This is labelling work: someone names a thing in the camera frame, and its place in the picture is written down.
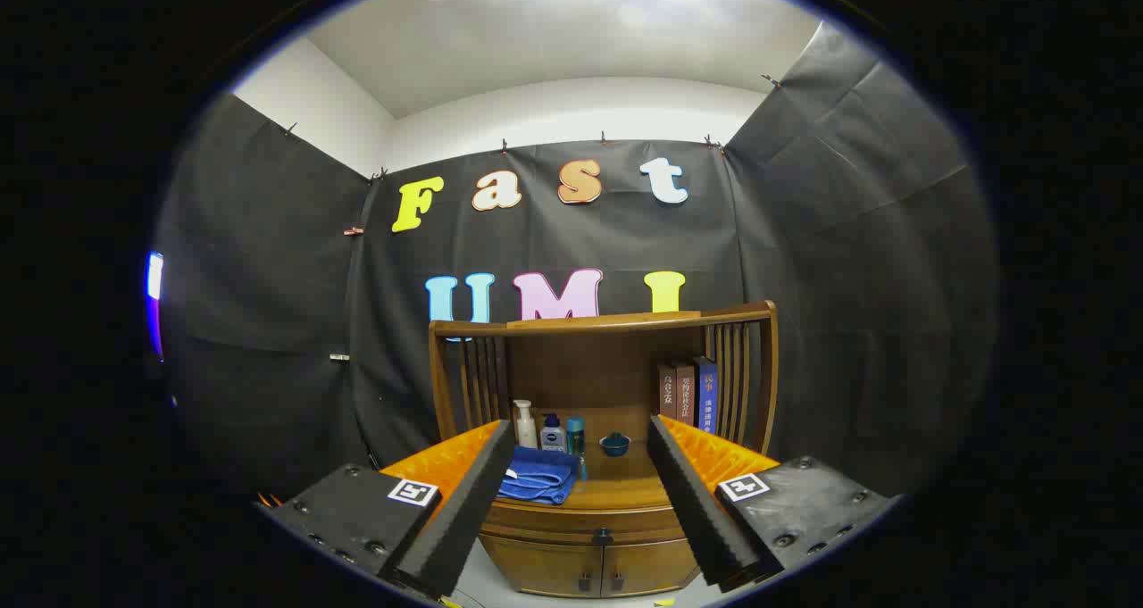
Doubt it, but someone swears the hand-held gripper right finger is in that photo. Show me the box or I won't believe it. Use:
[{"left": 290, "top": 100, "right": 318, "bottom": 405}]
[{"left": 647, "top": 414, "right": 898, "bottom": 591}]

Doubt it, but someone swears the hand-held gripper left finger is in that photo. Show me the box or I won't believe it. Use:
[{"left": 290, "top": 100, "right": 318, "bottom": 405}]
[{"left": 259, "top": 419, "right": 517, "bottom": 602}]

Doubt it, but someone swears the wooden drawer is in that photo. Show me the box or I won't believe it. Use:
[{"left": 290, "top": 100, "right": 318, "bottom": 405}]
[{"left": 482, "top": 504, "right": 687, "bottom": 546}]

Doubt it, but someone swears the wooden cabinet door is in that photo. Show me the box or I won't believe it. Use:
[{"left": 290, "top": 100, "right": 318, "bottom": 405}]
[
  {"left": 602, "top": 537, "right": 700, "bottom": 597},
  {"left": 480, "top": 535, "right": 603, "bottom": 599}
]

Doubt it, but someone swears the wooden countertop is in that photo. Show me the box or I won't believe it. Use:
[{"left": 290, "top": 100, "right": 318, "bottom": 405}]
[{"left": 496, "top": 438, "right": 672, "bottom": 511}]

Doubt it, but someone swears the blue folded towel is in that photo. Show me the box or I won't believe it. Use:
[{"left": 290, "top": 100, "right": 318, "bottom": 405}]
[{"left": 496, "top": 446, "right": 581, "bottom": 505}]

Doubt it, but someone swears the blue book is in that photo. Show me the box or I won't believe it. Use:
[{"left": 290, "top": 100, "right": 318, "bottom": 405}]
[{"left": 694, "top": 355, "right": 719, "bottom": 435}]

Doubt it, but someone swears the reddish brown book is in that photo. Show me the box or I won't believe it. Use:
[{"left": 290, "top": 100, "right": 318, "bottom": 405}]
[{"left": 675, "top": 361, "right": 697, "bottom": 426}]

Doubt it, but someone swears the black backdrop cloth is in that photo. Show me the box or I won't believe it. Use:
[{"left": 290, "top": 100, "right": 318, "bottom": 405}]
[{"left": 154, "top": 21, "right": 999, "bottom": 502}]

